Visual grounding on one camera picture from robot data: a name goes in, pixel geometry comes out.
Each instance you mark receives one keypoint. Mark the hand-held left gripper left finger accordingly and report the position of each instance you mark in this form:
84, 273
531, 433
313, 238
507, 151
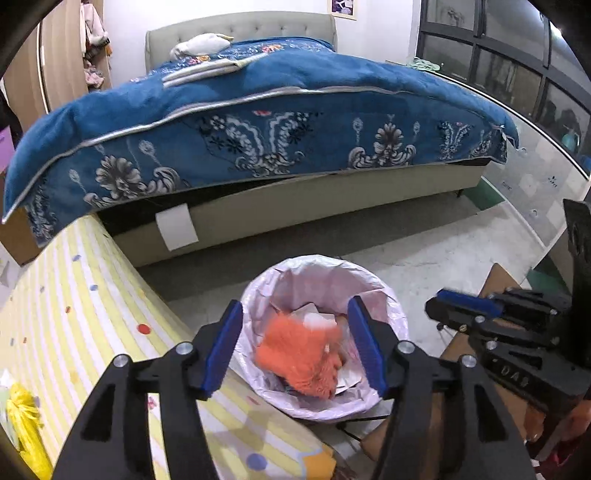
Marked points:
226, 346

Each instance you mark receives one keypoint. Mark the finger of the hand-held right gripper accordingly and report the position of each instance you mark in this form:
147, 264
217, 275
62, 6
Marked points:
471, 302
457, 318

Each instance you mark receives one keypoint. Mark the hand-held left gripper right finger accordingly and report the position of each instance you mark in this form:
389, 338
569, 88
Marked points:
367, 341

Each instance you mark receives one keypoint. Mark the orange fluffy cloth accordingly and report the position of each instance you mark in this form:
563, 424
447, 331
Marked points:
300, 355

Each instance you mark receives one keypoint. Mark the trash bin with pink liner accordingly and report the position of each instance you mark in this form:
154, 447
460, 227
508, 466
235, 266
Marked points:
323, 277

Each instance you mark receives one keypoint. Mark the person's right hand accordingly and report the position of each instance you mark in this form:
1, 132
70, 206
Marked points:
535, 422

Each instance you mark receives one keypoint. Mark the white crumpled paper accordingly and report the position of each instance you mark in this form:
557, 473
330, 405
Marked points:
318, 316

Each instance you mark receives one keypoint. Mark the flat brown cardboard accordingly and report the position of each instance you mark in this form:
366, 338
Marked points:
503, 401

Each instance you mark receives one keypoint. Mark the beige upholstered bed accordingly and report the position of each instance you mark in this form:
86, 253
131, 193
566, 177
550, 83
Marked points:
323, 198

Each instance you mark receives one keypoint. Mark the yellow striped play mat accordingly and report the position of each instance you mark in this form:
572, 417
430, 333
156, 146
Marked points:
78, 300

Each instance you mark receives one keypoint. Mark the yellow fluffy object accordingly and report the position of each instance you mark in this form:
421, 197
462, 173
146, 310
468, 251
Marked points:
27, 424

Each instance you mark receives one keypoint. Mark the bed with blue floral blanket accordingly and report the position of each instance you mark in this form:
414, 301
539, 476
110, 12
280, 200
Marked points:
258, 120

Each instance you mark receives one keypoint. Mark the green cloth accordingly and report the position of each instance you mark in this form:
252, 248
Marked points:
425, 64

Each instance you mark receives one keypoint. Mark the dark framed window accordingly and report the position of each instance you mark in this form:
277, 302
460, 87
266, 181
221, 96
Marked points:
508, 60

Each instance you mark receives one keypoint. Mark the purple box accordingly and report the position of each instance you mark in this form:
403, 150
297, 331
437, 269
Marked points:
4, 150

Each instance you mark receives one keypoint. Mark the white pillow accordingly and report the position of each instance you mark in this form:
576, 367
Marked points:
198, 45

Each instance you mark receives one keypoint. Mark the black jacket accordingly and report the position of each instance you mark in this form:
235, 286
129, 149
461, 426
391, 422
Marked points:
10, 120

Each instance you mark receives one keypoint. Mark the hanging clothes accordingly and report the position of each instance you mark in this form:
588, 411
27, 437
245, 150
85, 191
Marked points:
94, 41

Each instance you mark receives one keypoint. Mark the wooden wardrobe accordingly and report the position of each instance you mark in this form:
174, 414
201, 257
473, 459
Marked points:
60, 50

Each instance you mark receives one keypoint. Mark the white label on bed frame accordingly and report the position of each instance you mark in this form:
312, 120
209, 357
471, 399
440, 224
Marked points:
178, 228

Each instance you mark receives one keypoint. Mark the wall poster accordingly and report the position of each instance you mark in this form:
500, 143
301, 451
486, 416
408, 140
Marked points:
342, 8

